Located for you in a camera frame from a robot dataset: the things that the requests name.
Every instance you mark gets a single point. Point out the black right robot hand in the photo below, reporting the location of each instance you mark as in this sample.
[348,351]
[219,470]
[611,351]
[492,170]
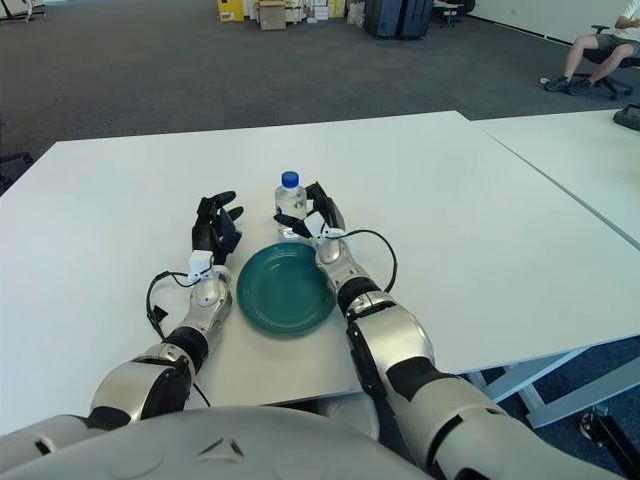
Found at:
[327,207]

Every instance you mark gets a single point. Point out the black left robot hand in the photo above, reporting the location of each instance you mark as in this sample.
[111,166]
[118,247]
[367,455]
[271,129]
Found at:
[215,230]

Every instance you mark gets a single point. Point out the clear bottle with blue cap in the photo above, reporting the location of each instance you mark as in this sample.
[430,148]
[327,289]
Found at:
[290,205]

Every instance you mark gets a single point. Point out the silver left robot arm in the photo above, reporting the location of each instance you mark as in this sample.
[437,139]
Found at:
[165,360]

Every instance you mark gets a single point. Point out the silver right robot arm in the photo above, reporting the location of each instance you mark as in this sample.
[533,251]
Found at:
[400,360]

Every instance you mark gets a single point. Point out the green round plate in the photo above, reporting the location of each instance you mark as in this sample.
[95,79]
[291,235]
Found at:
[285,292]

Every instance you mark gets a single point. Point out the clear plastic bag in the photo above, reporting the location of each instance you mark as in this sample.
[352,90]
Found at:
[356,12]

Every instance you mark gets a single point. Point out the stack of white boxes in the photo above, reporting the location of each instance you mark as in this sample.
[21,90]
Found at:
[316,10]

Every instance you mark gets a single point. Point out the brown cardboard box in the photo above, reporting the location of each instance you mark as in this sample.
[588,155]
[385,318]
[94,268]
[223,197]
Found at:
[272,15]

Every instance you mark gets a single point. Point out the yellow box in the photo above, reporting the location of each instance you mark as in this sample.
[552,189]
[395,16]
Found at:
[230,10]

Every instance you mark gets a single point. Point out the grey robot torso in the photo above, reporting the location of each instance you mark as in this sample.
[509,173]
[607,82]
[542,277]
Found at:
[200,450]

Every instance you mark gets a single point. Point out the black and white floor stand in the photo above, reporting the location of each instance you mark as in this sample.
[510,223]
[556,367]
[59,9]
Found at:
[25,7]

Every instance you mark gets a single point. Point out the seated person in shorts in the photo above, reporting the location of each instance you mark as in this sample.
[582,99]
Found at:
[577,55]

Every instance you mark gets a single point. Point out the black office chair under person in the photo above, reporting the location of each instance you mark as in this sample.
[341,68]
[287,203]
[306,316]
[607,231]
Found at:
[612,85]

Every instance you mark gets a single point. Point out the black bag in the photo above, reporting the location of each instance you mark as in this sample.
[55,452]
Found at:
[627,117]

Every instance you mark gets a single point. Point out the black stand with caster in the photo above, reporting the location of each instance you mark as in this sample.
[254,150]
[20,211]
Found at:
[607,437]

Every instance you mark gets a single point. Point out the white table leg frame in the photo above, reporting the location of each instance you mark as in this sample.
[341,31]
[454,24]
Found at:
[525,385]

